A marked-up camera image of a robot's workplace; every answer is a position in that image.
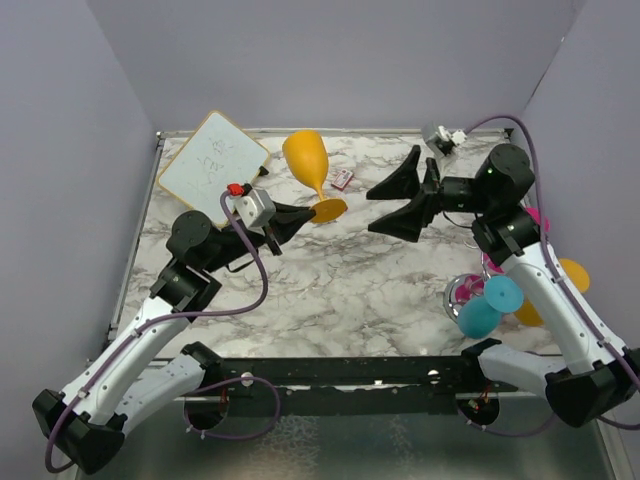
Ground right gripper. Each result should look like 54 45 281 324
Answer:
366 147 494 242

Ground orange wine glass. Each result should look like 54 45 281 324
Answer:
282 130 347 224
514 258 590 327

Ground pink wine glass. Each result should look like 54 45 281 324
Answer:
452 205 552 306

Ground blue wine glass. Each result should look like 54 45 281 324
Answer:
457 276 524 339

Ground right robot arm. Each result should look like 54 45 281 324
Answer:
366 144 639 428

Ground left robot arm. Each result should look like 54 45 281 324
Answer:
32 197 316 474

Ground chrome wine glass rack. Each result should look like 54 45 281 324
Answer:
443 241 504 323

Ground red white small card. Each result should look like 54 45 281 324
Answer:
331 169 354 191

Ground white dry-erase board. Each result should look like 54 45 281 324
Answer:
157 111 270 227

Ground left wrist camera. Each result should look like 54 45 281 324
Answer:
227 183 276 230

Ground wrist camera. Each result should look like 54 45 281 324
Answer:
421 123 467 159
227 183 276 230

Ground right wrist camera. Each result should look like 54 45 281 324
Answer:
421 123 467 159

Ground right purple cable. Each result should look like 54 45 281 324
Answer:
462 115 640 431

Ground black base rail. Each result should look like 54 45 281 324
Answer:
181 342 515 416

